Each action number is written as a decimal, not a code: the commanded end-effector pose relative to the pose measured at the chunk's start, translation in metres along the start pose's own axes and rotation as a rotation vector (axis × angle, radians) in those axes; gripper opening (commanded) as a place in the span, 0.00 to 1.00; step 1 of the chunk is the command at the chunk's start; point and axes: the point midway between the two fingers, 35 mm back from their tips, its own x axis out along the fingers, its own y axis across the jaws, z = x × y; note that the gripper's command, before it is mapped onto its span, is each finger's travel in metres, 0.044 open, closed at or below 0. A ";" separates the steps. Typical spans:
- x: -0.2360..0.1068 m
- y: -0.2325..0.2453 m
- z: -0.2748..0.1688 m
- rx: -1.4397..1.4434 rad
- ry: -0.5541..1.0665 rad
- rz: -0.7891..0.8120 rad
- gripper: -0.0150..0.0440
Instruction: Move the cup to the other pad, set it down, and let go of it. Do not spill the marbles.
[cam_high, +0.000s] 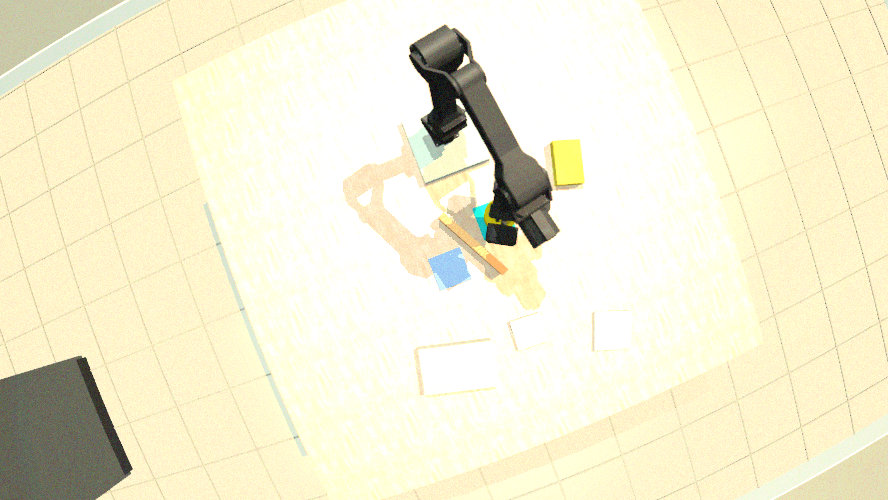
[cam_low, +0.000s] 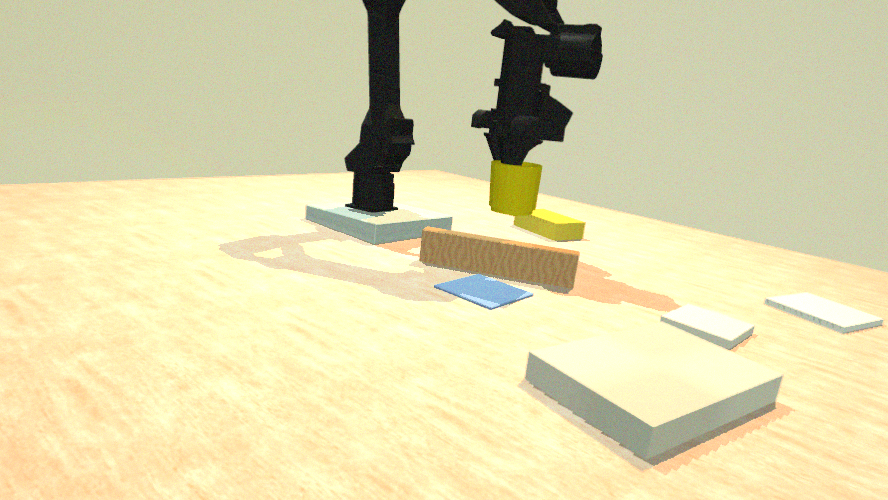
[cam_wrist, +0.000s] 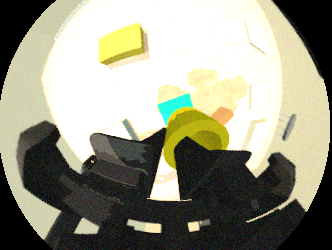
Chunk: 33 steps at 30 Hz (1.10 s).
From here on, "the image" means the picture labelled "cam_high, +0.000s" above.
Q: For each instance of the yellow cup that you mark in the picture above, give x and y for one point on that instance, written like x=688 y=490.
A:
x=488 y=219

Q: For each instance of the brown wooden bar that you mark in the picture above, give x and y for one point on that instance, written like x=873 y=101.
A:
x=473 y=244

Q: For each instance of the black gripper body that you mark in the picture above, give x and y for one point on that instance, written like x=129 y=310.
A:
x=501 y=234

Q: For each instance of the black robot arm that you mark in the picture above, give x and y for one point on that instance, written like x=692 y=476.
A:
x=524 y=186

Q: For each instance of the yellow rectangular block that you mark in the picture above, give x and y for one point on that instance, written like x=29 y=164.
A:
x=567 y=163

